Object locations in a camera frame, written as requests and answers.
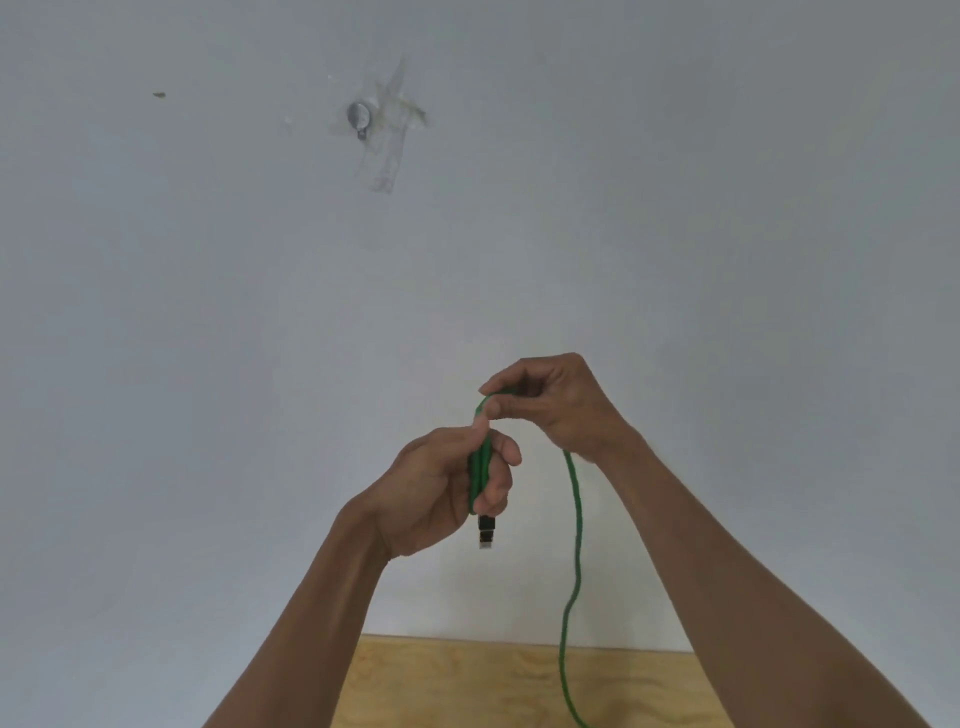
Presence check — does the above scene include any person's left forearm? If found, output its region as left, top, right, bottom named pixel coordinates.
left=201, top=501, right=393, bottom=728

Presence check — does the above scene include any person's right forearm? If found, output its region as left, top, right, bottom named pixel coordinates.
left=594, top=430, right=933, bottom=728

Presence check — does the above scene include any person's left hand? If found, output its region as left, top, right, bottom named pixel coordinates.
left=346, top=417, right=523, bottom=561

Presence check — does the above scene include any person's right hand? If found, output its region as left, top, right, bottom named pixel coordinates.
left=478, top=352, right=640, bottom=468

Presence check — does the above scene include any green braided USB cable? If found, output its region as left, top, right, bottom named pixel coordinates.
left=468, top=391, right=595, bottom=728

